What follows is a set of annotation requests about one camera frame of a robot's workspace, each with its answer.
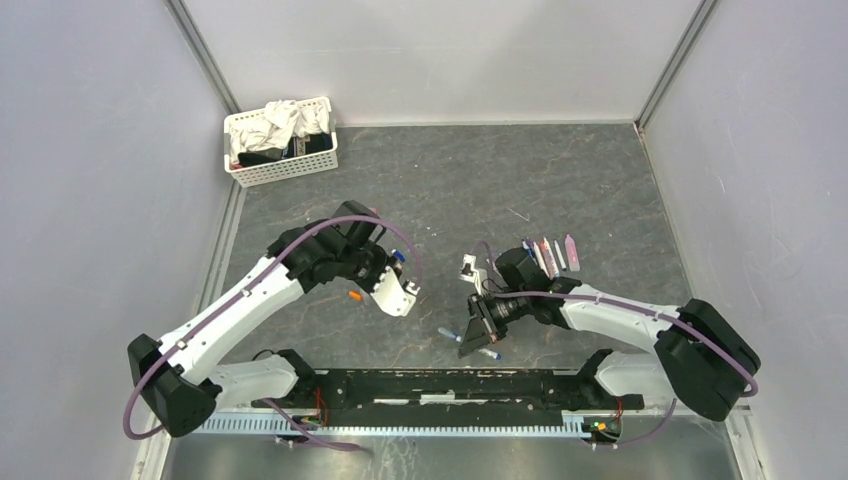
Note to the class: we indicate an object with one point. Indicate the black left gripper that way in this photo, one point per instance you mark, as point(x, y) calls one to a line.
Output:
point(385, 264)

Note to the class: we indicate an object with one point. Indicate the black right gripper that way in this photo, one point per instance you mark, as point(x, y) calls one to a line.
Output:
point(477, 334)

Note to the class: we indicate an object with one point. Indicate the clear blue marker cap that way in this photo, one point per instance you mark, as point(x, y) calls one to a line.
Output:
point(449, 334)

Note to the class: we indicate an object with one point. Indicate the red capped pink marker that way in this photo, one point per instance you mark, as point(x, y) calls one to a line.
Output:
point(549, 258)

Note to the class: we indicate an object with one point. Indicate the blue capped white marker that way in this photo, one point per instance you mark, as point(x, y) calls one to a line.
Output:
point(560, 256)

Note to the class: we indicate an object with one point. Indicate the pink highlighter marker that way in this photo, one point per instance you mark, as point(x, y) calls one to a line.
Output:
point(572, 255)

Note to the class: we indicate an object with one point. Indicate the clear capped blue marker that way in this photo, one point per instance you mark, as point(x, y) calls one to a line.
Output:
point(491, 354)

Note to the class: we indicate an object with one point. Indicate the blue capped acrylic marker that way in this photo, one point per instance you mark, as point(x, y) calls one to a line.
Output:
point(527, 248)

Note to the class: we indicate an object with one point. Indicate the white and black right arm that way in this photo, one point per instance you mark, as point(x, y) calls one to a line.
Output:
point(689, 353)

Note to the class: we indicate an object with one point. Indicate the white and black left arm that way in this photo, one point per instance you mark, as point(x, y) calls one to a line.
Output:
point(179, 381)

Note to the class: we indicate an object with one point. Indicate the white plastic basket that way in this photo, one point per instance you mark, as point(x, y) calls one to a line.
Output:
point(281, 170)

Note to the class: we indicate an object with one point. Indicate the dark item in basket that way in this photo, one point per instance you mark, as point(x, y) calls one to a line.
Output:
point(296, 147)

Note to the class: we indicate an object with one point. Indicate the white crumpled cloth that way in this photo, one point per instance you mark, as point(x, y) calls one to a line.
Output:
point(278, 122)

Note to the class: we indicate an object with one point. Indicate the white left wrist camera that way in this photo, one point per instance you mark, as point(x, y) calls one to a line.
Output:
point(395, 296)

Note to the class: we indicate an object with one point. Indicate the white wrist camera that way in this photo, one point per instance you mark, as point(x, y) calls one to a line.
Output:
point(395, 296)
point(471, 273)

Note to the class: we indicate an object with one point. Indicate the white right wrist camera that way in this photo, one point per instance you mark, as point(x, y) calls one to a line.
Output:
point(471, 273)

